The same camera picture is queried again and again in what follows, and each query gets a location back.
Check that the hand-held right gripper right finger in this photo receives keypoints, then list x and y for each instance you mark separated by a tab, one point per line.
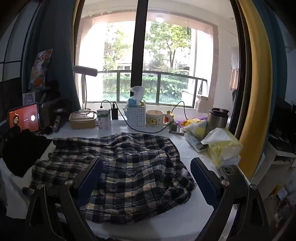
203	183

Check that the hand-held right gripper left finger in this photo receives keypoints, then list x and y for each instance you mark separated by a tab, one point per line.
89	179

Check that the blue plaid shirt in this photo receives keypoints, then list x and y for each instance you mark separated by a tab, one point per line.
138	166

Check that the smartphone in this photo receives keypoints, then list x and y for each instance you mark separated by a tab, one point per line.
229	172

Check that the yellow tissue pack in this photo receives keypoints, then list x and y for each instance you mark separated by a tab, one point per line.
223	148

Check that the white wipes packet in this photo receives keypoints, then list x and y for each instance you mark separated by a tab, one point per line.
195	139

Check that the beige storage basket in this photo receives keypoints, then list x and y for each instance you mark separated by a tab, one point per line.
82	124

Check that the green white drink carton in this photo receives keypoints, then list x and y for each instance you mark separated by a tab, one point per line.
103	120

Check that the yellow purple cloth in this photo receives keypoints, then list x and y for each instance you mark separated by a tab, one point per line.
190	122

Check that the small glass pot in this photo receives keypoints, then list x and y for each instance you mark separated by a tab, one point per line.
174	127

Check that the steel tumbler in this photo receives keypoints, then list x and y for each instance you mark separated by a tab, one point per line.
217	119

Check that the black charger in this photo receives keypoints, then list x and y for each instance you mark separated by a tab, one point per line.
114	113

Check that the black cloth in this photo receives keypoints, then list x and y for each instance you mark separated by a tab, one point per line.
20	150

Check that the white perforated basket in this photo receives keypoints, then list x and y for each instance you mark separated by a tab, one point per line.
136	119

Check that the yellow bear mug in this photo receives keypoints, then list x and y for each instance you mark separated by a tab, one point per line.
153	119

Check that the white shelf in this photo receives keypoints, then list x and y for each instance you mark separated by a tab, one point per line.
281	153

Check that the tablet with orange screen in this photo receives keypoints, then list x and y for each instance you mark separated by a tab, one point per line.
25	118

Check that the white plastic bag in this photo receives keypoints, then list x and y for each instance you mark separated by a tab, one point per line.
138	92

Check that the blue patterned box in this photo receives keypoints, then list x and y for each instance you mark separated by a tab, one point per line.
29	99

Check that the yellow curtain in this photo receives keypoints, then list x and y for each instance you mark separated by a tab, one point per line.
256	92

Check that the desk lamp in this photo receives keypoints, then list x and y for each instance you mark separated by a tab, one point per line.
84	70

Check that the balcony railing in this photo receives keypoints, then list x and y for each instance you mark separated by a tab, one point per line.
161	75

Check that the hanging clothes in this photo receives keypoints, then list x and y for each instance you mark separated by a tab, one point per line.
234	69

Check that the colourful snack bag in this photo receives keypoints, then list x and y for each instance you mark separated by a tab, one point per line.
40	69

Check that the blue curtain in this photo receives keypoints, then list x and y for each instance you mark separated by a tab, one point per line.
57	46

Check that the dark window post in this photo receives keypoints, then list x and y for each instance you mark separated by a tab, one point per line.
140	46

